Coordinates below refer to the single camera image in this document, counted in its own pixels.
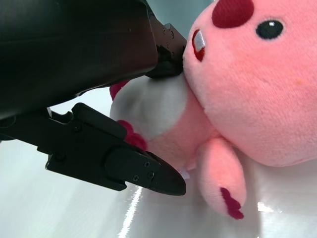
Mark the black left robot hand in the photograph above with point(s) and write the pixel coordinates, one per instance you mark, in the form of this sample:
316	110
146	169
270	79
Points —
74	49

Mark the pink plush doll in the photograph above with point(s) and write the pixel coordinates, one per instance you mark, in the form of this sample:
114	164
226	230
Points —
247	86

